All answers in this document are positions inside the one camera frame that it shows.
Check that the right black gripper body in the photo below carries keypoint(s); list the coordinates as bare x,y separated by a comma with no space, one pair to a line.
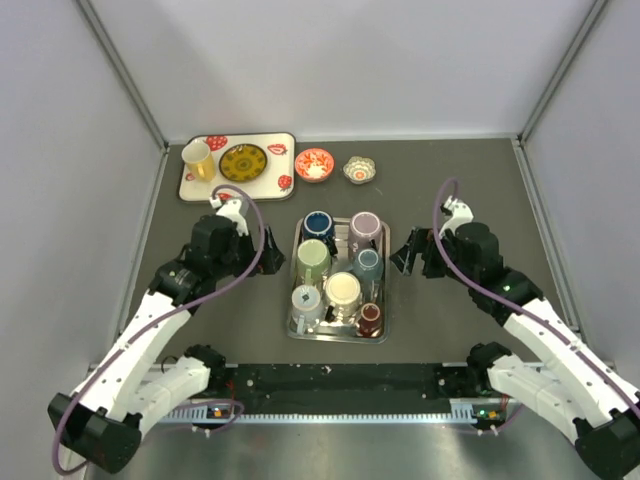
449,241

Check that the pale blue footed mug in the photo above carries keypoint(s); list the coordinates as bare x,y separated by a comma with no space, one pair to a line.
307,308

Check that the lilac mug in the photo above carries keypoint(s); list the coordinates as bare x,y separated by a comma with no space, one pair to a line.
365,232

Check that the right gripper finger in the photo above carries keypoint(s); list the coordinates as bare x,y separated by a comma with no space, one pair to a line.
404,259
419,238

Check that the small flower shaped bowl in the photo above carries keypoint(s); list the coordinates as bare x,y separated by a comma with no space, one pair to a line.
359,170

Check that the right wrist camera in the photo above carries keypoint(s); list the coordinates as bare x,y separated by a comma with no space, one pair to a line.
456,213

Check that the red patterned bowl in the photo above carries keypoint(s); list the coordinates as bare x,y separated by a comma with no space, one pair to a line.
314,165

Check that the grey blue mug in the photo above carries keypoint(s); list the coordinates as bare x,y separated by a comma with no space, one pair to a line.
368,266

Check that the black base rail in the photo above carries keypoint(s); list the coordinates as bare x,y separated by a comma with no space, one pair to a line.
342,387

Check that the dark red brown mug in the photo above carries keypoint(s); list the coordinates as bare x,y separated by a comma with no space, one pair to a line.
370,320

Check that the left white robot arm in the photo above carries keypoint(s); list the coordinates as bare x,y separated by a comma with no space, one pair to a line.
105,419

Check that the cream speckled mug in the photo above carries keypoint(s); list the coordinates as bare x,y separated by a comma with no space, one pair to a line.
343,296

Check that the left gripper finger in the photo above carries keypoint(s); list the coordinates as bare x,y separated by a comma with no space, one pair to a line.
269,245
271,261

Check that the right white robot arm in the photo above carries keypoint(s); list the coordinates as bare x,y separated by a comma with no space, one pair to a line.
578,393

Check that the dark blue mug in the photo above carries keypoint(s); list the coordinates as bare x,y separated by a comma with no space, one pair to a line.
318,225

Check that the yellow patterned plate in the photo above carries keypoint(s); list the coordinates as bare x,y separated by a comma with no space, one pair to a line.
243,163

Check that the grey cable duct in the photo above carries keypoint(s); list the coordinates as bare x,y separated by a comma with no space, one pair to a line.
448,411

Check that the yellow mug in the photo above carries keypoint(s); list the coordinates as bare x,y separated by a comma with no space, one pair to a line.
197,156

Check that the metal tray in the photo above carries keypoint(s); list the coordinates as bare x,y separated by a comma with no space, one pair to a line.
342,261

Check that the light green mug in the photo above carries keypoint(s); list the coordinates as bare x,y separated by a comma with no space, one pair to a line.
313,262

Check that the strawberry pattern tray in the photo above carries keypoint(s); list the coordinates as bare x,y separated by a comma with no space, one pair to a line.
276,183

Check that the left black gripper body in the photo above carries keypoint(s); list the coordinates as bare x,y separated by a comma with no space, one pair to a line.
241,251

